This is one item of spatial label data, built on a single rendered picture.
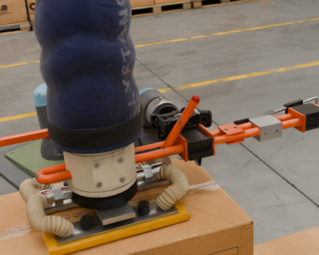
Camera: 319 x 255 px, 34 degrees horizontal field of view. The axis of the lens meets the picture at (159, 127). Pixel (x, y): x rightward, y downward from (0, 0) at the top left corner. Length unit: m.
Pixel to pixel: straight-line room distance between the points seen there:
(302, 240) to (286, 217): 1.12
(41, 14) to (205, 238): 0.62
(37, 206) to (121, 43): 0.42
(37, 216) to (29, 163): 0.87
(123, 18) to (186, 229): 0.51
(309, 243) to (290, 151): 1.92
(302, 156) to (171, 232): 2.54
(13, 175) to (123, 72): 1.00
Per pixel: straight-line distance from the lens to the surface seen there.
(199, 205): 1.34
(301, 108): 1.51
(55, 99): 1.16
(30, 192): 1.30
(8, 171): 2.08
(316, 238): 1.94
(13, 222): 1.38
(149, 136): 1.63
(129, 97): 1.15
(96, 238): 1.21
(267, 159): 3.65
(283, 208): 3.11
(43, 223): 1.20
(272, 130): 1.43
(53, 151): 2.02
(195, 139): 1.33
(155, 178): 1.34
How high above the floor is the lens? 1.65
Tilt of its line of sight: 23 degrees down
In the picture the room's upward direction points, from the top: 4 degrees counter-clockwise
